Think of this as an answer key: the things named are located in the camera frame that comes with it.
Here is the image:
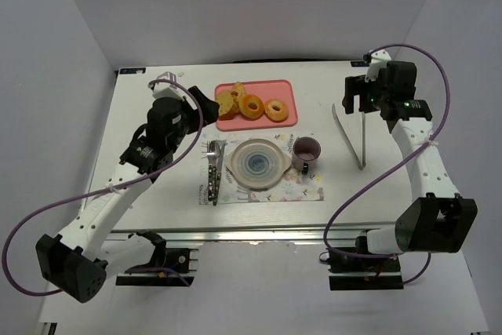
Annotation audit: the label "yellow bread slice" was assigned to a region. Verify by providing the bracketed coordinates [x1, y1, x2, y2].
[216, 90, 236, 120]

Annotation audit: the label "metal tongs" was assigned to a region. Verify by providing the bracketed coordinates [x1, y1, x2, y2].
[332, 104, 366, 170]

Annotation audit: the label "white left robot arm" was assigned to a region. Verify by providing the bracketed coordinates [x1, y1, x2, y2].
[35, 86, 219, 303]

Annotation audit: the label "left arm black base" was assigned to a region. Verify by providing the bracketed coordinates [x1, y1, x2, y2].
[115, 231, 198, 287]

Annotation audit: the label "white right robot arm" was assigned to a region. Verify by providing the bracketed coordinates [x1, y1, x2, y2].
[342, 61, 478, 255]

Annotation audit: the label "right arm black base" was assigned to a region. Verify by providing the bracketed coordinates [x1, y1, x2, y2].
[318, 250, 404, 291]

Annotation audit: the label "bread slice behind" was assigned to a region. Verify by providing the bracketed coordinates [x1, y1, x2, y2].
[231, 82, 247, 114]

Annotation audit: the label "glazed donut left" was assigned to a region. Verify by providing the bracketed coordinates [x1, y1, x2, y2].
[238, 94, 264, 119]

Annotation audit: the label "glazed donut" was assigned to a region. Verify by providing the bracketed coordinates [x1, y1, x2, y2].
[264, 99, 289, 122]
[238, 94, 264, 119]

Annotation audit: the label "glazed donut right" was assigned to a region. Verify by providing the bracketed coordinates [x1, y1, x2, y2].
[264, 99, 289, 122]

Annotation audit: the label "pink rectangular tray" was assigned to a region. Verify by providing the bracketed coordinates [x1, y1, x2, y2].
[215, 80, 297, 132]

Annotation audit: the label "mauve mug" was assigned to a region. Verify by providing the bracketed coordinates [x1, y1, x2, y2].
[292, 137, 322, 175]

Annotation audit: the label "floral paper placemat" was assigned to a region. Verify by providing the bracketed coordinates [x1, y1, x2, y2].
[200, 133, 324, 204]

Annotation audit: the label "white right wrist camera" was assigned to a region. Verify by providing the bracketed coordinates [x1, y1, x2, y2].
[363, 49, 391, 82]

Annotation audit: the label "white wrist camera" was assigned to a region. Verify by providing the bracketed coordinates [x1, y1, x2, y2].
[363, 49, 391, 82]
[147, 71, 184, 100]

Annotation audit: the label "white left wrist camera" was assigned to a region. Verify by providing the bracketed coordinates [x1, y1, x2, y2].
[147, 71, 184, 100]

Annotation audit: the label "metal fork patterned handle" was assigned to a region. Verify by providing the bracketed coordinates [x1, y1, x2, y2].
[206, 140, 217, 202]

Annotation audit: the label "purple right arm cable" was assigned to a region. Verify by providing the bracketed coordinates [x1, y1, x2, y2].
[323, 43, 449, 286]

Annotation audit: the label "metal spoon patterned handle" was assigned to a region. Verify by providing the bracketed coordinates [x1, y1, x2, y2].
[213, 140, 227, 206]

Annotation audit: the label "aluminium table frame rail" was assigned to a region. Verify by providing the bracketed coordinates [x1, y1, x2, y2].
[106, 224, 374, 243]

